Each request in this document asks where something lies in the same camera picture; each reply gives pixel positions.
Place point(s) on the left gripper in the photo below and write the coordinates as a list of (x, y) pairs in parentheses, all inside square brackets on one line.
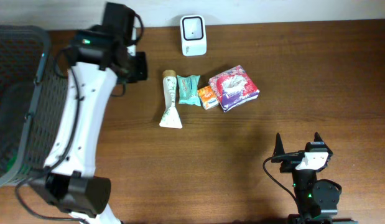
[(134, 71)]

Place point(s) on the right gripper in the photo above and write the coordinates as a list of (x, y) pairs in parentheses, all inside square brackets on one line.
[(289, 167)]

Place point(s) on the purple red pad pack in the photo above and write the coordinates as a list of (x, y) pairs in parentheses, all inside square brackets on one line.
[(233, 87)]

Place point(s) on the teal wet wipes pack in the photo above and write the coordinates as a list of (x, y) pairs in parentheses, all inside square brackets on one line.
[(188, 90)]

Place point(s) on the orange tissue pack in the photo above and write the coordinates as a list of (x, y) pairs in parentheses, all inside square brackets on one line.
[(208, 97)]

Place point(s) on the white tube with cork cap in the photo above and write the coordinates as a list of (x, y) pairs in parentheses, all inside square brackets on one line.
[(170, 118)]

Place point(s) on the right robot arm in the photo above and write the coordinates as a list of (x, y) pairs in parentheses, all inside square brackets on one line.
[(316, 199)]

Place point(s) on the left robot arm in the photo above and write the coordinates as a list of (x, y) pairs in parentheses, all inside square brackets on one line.
[(100, 58)]

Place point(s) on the white barcode scanner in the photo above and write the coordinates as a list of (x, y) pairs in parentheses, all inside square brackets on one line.
[(193, 35)]

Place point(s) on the grey plastic mesh basket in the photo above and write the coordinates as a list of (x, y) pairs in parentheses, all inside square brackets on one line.
[(32, 98)]

